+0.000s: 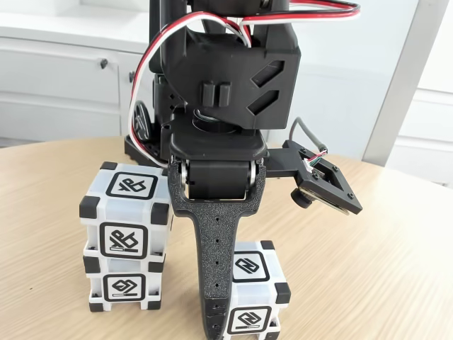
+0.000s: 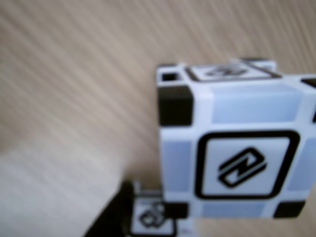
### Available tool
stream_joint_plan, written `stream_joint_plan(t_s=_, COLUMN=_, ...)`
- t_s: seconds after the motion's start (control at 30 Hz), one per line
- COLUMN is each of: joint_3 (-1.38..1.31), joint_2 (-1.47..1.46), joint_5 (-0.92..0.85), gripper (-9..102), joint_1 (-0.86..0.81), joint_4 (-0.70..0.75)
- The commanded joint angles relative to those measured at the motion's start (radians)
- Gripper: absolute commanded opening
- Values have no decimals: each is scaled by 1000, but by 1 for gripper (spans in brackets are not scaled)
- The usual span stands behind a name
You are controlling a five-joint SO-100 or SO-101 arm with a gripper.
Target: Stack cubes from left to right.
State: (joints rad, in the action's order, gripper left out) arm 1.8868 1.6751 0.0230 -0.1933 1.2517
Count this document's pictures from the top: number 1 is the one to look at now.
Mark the white cube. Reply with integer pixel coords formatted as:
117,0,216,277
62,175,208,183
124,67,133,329
224,240,292,340
83,244,166,314
78,161,175,262

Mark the black table clamp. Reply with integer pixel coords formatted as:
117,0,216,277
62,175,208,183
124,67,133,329
123,101,167,166

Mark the white cube, diamond symbol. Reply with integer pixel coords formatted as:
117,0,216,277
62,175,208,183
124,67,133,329
83,244,166,314

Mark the white drawer cabinet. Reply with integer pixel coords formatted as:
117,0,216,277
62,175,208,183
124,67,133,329
0,0,284,142

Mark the grey metal pillar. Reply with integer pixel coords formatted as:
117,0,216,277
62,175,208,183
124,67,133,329
362,0,451,168

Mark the white low cabinet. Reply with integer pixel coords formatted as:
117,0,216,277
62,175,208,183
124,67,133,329
385,52,453,187

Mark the dark camera cable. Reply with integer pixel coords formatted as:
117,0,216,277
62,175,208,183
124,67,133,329
289,118,329,156

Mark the gripper camera on black mount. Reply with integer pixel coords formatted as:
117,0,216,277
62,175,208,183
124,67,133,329
265,139,364,216

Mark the red white black servo cable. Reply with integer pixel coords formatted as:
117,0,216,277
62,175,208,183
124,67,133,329
127,0,362,168

